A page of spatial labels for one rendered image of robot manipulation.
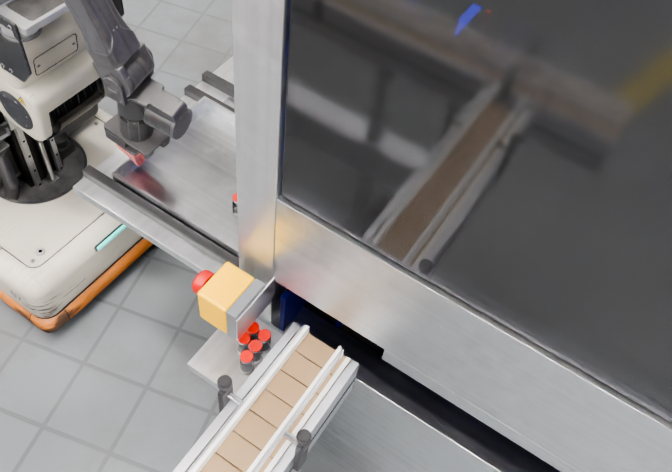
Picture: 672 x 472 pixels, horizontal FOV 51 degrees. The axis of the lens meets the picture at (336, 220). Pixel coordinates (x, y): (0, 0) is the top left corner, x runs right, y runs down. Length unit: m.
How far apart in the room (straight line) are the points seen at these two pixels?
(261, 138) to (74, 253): 1.27
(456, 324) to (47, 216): 1.48
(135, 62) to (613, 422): 0.84
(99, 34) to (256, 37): 0.41
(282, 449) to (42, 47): 1.03
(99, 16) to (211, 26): 2.05
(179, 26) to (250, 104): 2.33
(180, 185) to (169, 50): 1.71
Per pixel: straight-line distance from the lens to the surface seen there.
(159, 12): 3.22
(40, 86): 1.71
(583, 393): 0.88
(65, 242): 2.07
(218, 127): 1.45
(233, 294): 1.04
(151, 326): 2.21
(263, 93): 0.79
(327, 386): 1.08
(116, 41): 1.13
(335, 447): 1.45
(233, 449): 1.05
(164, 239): 1.29
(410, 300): 0.89
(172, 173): 1.38
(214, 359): 1.16
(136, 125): 1.26
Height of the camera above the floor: 1.92
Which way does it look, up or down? 52 degrees down
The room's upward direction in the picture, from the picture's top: 9 degrees clockwise
